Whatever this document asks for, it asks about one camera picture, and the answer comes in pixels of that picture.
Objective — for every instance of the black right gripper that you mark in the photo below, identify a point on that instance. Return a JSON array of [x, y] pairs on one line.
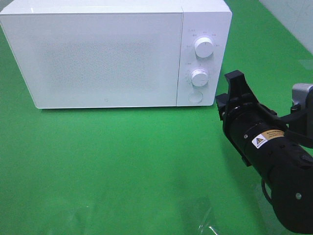
[[240, 100]]

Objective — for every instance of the round white door release button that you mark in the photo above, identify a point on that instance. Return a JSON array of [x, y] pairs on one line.
[[195, 97]]

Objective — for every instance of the white microwave knob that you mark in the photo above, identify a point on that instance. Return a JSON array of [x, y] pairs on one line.
[[199, 77], [203, 47]]

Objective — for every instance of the white microwave door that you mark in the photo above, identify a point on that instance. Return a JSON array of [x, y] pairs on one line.
[[97, 60]]

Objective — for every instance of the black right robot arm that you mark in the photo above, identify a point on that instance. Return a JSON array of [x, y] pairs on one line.
[[275, 146]]

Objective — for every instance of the clear tape strip on table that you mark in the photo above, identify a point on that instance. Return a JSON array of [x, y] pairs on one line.
[[206, 225]]

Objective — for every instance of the white microwave oven body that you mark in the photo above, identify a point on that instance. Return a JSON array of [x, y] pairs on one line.
[[200, 18]]

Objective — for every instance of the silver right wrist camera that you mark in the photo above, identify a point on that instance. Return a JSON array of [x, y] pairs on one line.
[[300, 92]]

